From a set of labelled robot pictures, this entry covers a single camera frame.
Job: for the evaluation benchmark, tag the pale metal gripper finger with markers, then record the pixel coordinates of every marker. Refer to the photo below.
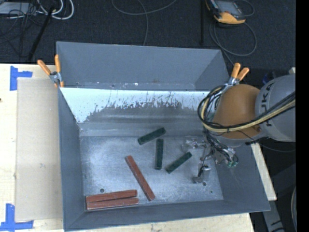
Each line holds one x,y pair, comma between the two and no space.
204,174
193,144

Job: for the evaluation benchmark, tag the red-brown flat block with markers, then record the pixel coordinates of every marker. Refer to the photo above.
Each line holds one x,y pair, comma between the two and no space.
111,195
140,178
112,204

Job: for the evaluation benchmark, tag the grey metal bin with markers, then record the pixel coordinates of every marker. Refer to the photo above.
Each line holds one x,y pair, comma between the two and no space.
116,153

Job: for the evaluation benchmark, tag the black cylinder on white bracket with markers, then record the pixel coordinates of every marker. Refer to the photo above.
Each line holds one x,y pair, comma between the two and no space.
250,142

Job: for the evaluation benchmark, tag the dark green flat block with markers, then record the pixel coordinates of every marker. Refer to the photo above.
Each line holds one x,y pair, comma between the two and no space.
178,162
151,136
159,153

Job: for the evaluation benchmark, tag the pale wood flat board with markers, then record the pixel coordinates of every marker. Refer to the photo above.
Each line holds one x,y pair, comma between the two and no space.
36,141

